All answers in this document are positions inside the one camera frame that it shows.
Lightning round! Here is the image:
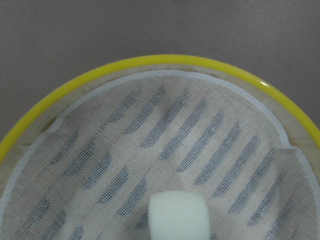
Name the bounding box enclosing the white steamed bun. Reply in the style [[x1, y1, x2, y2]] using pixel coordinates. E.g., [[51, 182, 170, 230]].
[[148, 190, 211, 240]]

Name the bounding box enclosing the white steamer liner cloth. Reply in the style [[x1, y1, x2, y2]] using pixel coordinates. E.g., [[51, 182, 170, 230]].
[[0, 68, 320, 240]]

